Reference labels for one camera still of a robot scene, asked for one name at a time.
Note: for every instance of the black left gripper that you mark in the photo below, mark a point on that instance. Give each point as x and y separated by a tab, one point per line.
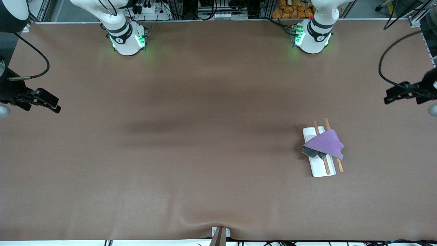
424	90

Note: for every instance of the white rectangular tray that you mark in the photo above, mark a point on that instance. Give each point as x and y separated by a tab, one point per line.
321	169

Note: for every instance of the brown table mat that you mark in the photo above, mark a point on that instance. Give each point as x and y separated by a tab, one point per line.
205	188

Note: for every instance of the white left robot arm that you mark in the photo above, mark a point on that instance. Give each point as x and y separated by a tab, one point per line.
315	30

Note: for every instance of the purple grey towel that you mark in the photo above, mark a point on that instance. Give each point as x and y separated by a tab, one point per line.
326	145

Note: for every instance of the white power strip black plugs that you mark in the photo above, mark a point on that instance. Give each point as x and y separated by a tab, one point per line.
150	9

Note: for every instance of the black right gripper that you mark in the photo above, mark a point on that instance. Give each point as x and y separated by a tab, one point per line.
9	91

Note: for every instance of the metal table clamp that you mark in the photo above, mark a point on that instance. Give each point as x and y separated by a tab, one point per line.
220	235

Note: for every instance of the orange packets pile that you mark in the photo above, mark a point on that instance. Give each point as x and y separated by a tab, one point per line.
292	10

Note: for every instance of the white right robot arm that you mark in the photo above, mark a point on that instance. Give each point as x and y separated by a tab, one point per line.
119	30

